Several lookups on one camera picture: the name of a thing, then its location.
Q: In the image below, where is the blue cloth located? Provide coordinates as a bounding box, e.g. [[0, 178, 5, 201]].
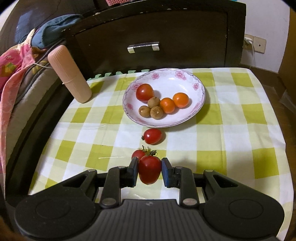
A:
[[31, 14, 83, 49]]

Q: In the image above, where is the white floral plate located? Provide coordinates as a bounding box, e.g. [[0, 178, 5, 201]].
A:
[[122, 68, 206, 128]]

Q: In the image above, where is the green checked tablecloth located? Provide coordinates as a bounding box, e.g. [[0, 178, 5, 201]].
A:
[[29, 68, 294, 240]]

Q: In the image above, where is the wall socket plate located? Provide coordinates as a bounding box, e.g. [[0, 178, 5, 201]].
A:
[[243, 34, 266, 54]]

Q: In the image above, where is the chrome drawer handle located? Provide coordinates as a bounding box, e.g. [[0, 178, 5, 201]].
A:
[[127, 42, 159, 54]]

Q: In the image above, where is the red cherry tomato top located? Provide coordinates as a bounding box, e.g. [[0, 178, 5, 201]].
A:
[[142, 128, 162, 145]]

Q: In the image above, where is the grey quilted mattress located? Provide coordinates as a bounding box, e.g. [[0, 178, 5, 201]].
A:
[[6, 44, 61, 161]]

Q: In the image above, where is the red cherry tomato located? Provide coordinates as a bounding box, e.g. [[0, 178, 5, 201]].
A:
[[138, 150, 162, 185], [142, 128, 162, 145], [132, 146, 149, 160]]

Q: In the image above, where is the pink ribbed cylinder container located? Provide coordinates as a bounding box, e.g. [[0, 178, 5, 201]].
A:
[[48, 45, 92, 103]]

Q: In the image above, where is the pink floral blanket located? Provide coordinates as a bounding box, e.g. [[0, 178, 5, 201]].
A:
[[0, 27, 47, 181]]

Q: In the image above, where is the brown longan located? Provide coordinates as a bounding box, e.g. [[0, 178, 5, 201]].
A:
[[138, 105, 151, 118], [147, 96, 160, 109], [150, 106, 164, 120]]

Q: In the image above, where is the white cable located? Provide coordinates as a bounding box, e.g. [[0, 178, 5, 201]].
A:
[[32, 62, 53, 70]]

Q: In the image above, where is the orange kumquat cluster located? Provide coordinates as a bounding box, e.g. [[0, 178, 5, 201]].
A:
[[173, 92, 189, 108]]

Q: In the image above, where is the green foam mat edge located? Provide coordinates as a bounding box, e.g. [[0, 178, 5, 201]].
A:
[[87, 69, 150, 81]]

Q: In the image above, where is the large red tomato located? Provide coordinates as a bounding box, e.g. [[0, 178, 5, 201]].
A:
[[136, 83, 154, 103]]

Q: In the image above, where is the dark wooden cabinet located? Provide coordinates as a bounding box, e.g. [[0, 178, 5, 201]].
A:
[[63, 1, 246, 78]]

